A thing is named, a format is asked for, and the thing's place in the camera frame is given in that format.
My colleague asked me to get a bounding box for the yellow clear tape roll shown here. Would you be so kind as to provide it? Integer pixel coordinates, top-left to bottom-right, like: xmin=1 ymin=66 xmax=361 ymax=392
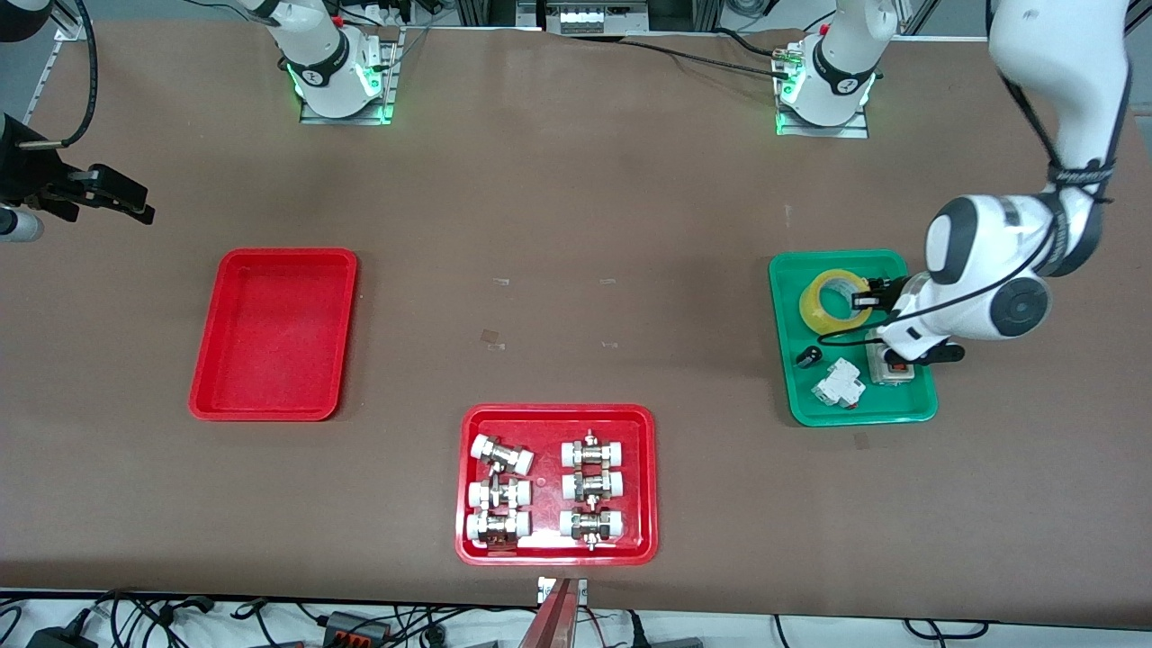
xmin=799 ymin=268 xmax=872 ymax=332

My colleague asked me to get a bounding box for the green plastic tray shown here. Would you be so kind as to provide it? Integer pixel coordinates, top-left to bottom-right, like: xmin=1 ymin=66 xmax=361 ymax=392
xmin=768 ymin=249 xmax=940 ymax=428

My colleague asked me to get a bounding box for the empty red plastic tray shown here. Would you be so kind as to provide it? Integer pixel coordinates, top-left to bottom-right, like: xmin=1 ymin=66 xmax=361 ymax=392
xmin=188 ymin=247 xmax=359 ymax=422

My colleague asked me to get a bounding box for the red tray with fittings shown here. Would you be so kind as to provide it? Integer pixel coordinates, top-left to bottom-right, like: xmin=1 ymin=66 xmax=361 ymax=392
xmin=454 ymin=403 xmax=660 ymax=567

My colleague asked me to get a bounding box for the white circuit breaker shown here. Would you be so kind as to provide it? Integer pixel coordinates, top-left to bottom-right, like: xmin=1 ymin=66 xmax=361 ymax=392
xmin=811 ymin=357 xmax=868 ymax=410

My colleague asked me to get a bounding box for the white power strip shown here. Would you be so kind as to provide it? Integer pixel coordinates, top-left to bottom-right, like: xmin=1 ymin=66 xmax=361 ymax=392
xmin=558 ymin=7 xmax=651 ymax=35

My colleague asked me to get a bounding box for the tilted white-capped metal pipe fitting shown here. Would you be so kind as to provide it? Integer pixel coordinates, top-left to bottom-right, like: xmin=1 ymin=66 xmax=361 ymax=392
xmin=470 ymin=434 xmax=535 ymax=476

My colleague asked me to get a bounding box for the black power adapter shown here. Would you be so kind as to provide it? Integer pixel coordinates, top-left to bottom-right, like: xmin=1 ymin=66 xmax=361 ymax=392
xmin=25 ymin=627 xmax=98 ymax=648

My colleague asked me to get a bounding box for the grey power adapter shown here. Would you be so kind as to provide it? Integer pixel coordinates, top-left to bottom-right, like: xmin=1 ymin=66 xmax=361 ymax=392
xmin=321 ymin=611 xmax=394 ymax=645

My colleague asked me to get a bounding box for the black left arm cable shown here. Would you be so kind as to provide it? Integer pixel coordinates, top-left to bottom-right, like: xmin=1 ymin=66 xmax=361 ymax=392
xmin=817 ymin=54 xmax=1131 ymax=348

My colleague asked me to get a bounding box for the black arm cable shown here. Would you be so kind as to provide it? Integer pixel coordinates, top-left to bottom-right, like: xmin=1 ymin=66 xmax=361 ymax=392
xmin=18 ymin=0 xmax=97 ymax=149
xmin=817 ymin=54 xmax=1131 ymax=348

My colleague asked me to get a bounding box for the grey push-button switch box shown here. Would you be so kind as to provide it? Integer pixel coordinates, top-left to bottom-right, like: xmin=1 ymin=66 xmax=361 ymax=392
xmin=865 ymin=328 xmax=916 ymax=387

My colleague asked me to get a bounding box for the aluminium frame profile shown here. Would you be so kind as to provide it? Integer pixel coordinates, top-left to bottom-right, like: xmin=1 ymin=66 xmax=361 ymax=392
xmin=18 ymin=20 xmax=91 ymax=131
xmin=1125 ymin=0 xmax=1152 ymax=66

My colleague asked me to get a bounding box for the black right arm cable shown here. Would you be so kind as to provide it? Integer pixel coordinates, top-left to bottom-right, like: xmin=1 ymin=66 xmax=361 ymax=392
xmin=18 ymin=0 xmax=97 ymax=149

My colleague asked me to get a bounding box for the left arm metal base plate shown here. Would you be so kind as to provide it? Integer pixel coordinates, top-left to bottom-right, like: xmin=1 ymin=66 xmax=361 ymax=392
xmin=776 ymin=40 xmax=870 ymax=139

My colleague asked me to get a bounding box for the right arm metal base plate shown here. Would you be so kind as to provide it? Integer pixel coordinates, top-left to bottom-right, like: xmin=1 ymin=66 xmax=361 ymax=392
xmin=300 ymin=27 xmax=401 ymax=125

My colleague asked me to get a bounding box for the black table cable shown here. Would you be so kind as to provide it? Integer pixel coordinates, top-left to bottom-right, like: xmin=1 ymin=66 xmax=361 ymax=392
xmin=621 ymin=38 xmax=797 ymax=77

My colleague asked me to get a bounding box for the small metal pole bracket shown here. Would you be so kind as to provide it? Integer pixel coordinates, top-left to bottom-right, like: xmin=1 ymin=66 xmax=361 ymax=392
xmin=537 ymin=576 xmax=588 ymax=606

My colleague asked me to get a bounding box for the red metal camera pole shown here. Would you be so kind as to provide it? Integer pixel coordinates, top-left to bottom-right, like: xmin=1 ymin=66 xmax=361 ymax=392
xmin=517 ymin=578 xmax=577 ymax=648

